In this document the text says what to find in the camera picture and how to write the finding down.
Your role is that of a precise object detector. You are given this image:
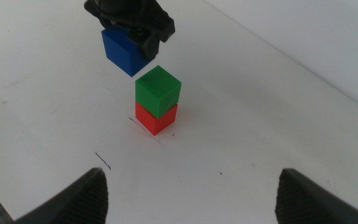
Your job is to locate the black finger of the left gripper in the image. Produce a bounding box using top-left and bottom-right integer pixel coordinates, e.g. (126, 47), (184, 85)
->
(128, 29), (162, 62)

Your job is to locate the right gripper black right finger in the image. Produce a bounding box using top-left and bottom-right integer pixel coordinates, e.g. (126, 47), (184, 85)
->
(274, 167), (358, 224)

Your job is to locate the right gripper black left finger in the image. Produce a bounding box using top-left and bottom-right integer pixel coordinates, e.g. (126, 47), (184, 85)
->
(13, 167), (109, 224)

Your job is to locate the blue cube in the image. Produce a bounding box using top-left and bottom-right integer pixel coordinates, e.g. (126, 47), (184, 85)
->
(101, 26), (151, 78)

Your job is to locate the green cube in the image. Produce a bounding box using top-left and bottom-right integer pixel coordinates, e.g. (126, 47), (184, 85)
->
(134, 64), (183, 120)

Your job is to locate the red cube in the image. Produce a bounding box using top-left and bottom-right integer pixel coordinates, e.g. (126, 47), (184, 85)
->
(134, 101), (179, 137)

